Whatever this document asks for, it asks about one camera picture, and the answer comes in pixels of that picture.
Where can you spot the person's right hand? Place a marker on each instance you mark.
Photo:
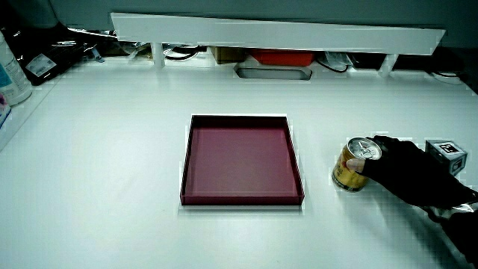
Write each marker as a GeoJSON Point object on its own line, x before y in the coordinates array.
{"type": "Point", "coordinates": [407, 175]}

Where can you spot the gold red bull can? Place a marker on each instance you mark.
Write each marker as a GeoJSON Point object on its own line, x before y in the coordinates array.
{"type": "Point", "coordinates": [349, 170]}

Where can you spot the person's right forearm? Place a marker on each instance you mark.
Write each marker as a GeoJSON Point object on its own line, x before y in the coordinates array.
{"type": "Point", "coordinates": [463, 231]}

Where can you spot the white desk shelf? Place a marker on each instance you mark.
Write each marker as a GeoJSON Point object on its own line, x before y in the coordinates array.
{"type": "Point", "coordinates": [276, 35]}

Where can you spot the white desk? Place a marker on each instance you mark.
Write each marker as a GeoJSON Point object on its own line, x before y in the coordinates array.
{"type": "Point", "coordinates": [112, 168]}

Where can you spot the maroon shallow tray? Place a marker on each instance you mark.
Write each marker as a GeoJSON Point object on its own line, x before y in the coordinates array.
{"type": "Point", "coordinates": [241, 160]}

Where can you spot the red box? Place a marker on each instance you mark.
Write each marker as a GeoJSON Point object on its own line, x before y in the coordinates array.
{"type": "Point", "coordinates": [284, 58]}

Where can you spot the brown cardboard box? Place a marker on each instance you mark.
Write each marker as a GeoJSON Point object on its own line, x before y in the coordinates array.
{"type": "Point", "coordinates": [228, 55]}

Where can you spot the black bag with white label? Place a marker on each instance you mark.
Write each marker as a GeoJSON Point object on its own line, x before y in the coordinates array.
{"type": "Point", "coordinates": [48, 56]}

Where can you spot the white plastic bottle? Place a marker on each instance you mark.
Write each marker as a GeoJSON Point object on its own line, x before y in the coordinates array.
{"type": "Point", "coordinates": [11, 80]}

